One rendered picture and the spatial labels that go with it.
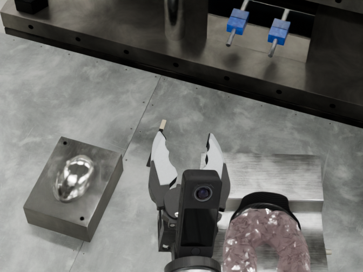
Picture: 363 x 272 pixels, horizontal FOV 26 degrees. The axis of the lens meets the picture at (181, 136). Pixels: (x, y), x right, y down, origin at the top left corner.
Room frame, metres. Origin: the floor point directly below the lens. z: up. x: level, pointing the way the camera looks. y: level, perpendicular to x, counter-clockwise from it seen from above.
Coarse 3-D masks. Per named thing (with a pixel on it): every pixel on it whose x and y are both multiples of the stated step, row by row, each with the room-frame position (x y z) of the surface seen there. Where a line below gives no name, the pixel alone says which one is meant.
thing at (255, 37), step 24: (216, 0) 1.42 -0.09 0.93; (240, 0) 1.40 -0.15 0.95; (264, 0) 1.39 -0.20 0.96; (288, 0) 1.39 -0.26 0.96; (216, 24) 1.42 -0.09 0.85; (264, 24) 1.38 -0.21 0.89; (288, 24) 1.36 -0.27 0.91; (312, 24) 1.34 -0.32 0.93; (264, 48) 1.38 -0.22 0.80; (288, 48) 1.36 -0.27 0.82
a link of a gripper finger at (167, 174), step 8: (160, 136) 0.62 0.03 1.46; (160, 144) 0.60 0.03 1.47; (152, 152) 0.59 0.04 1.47; (160, 152) 0.59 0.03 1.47; (168, 152) 0.59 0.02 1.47; (160, 160) 0.58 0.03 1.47; (168, 160) 0.58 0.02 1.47; (160, 168) 0.56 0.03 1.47; (168, 168) 0.57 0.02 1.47; (160, 176) 0.55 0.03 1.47; (168, 176) 0.55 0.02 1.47; (176, 176) 0.55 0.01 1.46; (160, 184) 0.54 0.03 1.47; (168, 184) 0.54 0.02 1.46
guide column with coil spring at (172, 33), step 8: (168, 0) 1.42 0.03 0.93; (176, 0) 1.42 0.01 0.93; (184, 0) 1.43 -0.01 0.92; (168, 8) 1.42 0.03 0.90; (176, 8) 1.42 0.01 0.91; (184, 8) 1.43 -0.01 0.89; (168, 16) 1.42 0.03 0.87; (176, 16) 1.42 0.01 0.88; (184, 16) 1.43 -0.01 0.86; (168, 24) 1.42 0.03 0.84; (176, 24) 1.42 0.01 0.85; (184, 24) 1.43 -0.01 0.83; (168, 32) 1.42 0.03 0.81; (176, 32) 1.42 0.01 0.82; (184, 32) 1.43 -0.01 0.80; (176, 40) 1.42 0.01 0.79
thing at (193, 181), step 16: (192, 176) 0.50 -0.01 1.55; (208, 176) 0.50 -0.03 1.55; (192, 192) 0.49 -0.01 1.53; (208, 192) 0.49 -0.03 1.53; (192, 208) 0.48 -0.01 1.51; (208, 208) 0.48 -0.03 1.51; (192, 224) 0.47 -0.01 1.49; (208, 224) 0.47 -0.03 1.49; (176, 240) 0.46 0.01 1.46; (192, 240) 0.45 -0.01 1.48; (208, 240) 0.46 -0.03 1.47; (208, 256) 0.44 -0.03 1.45
